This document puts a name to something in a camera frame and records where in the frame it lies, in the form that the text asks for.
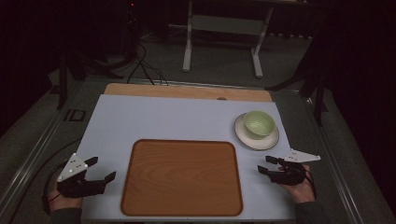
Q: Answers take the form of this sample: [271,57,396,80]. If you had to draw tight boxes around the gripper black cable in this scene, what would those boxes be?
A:
[41,160,67,217]
[303,167,318,201]

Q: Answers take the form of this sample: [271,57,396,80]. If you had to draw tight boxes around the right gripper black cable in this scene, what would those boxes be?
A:
[303,167,318,201]

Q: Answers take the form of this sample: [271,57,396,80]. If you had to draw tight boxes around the black tripod stand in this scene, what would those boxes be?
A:
[264,40,330,127]

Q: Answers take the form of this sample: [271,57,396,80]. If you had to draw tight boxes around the white metal stand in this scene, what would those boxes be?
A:
[182,0,275,79]

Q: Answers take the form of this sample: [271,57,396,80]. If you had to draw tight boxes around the dark equipment tower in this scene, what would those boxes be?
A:
[124,0,141,63]

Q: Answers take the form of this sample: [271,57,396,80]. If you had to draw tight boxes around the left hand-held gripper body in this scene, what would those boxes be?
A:
[56,152,106,199]

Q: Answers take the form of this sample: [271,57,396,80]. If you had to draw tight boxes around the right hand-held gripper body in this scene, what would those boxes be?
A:
[269,148,322,187]

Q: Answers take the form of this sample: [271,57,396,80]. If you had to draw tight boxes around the black floor cables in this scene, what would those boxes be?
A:
[126,43,170,87]

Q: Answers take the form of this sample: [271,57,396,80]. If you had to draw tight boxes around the person's left hand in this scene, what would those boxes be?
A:
[48,181,84,212]

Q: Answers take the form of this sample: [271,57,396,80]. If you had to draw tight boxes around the white saucer plate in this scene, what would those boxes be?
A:
[233,112,280,151]

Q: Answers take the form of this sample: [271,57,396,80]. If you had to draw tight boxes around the green bowl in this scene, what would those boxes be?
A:
[243,110,276,140]

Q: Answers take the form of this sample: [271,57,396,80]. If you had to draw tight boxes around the brown wooden tray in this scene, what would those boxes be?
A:
[120,138,244,217]

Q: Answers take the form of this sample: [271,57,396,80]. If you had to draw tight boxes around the person's right hand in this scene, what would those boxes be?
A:
[278,164,316,204]

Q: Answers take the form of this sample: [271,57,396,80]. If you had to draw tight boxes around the light blue table mat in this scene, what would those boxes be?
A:
[75,93,297,222]

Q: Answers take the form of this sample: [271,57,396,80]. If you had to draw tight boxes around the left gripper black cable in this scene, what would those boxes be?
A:
[41,160,67,217]

